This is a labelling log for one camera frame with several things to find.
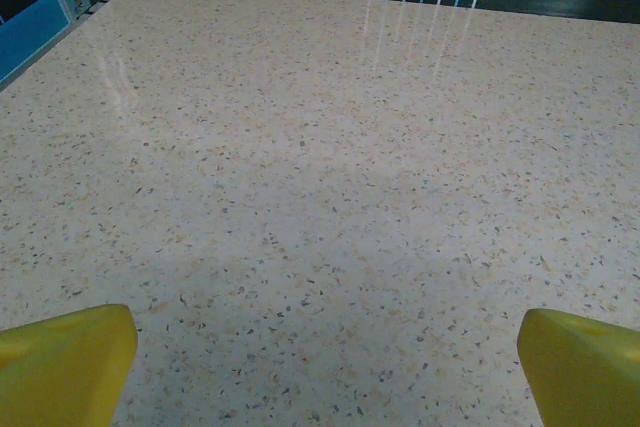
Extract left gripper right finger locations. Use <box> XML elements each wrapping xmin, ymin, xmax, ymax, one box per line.
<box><xmin>518</xmin><ymin>308</ymin><xmax>640</xmax><ymax>427</ymax></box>

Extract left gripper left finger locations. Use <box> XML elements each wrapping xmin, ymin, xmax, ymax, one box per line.
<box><xmin>0</xmin><ymin>303</ymin><xmax>139</xmax><ymax>427</ymax></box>

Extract blue table edge strip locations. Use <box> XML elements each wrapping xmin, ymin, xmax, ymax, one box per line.
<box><xmin>0</xmin><ymin>0</ymin><xmax>121</xmax><ymax>87</ymax></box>

